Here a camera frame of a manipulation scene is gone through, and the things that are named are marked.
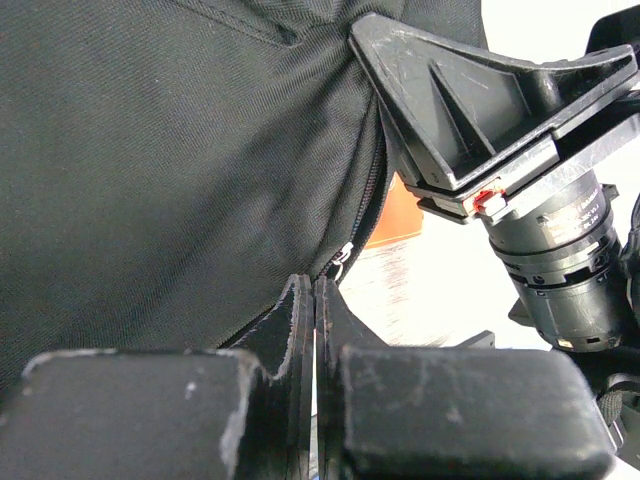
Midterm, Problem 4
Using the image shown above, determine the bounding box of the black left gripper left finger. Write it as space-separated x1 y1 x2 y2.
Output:
1 275 314 479

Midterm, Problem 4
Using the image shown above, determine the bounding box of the brown leather wallet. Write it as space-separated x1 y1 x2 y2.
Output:
365 174 423 250

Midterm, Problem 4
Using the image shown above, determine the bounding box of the black fabric backpack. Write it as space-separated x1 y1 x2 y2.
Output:
1 1 486 389

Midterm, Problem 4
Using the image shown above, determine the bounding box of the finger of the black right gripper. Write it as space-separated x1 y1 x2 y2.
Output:
349 14 638 192

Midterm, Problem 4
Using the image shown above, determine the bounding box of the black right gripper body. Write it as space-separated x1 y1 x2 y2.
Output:
412 91 639 353

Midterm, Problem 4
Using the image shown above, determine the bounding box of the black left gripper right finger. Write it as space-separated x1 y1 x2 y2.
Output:
314 277 615 479

